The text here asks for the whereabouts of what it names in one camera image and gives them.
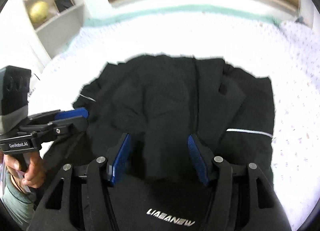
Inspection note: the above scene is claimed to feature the black jacket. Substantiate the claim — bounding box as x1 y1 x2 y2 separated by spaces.
32 55 293 231

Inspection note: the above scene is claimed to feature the green left sleeve forearm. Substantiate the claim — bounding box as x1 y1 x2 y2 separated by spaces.
1 171 36 230

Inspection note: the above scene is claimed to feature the left hand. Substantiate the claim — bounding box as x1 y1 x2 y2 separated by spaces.
3 151 46 194

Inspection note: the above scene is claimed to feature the teal bed sheet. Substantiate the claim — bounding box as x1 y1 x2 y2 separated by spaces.
82 5 283 28

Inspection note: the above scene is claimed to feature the yellow globe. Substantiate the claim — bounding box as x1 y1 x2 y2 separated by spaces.
28 1 49 24

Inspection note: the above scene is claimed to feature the white corner bookshelf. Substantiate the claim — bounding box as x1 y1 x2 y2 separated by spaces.
23 0 88 58

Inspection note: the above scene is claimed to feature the floral white bed quilt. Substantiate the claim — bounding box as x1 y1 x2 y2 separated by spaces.
28 12 319 230

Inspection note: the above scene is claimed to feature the black picture frame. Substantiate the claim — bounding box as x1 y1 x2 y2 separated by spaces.
54 0 74 13

